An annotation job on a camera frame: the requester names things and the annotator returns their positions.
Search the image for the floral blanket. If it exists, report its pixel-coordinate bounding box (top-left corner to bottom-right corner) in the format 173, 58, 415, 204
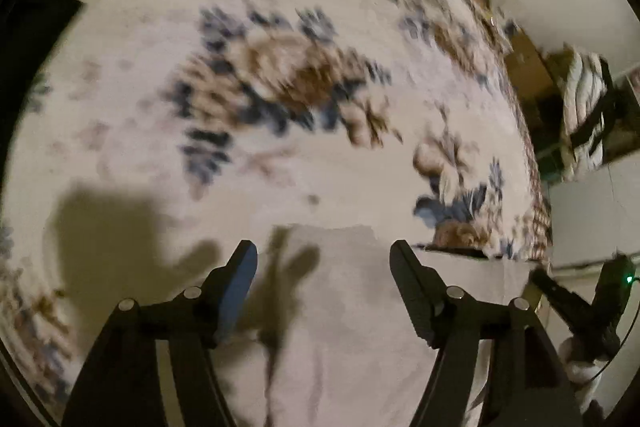
0, 0, 552, 427

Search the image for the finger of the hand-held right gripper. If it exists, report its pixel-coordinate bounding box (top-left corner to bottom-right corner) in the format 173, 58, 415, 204
529, 267, 596, 340

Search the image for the large cardboard box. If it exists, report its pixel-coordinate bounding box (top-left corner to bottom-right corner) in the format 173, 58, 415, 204
502, 29, 574, 142

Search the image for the grey long-sleeve shirt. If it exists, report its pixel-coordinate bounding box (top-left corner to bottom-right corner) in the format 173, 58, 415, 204
235, 224, 548, 427

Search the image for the person's right forearm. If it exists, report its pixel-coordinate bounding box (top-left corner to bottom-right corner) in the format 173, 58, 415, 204
557, 339, 607, 409

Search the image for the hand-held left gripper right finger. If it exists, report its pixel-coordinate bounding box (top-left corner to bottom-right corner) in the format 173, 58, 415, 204
389, 239, 583, 427

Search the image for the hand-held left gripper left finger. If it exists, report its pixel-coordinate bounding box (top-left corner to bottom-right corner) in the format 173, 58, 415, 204
60, 239, 259, 427

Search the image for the green bin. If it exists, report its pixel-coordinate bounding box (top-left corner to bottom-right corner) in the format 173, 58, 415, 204
537, 146, 567, 184

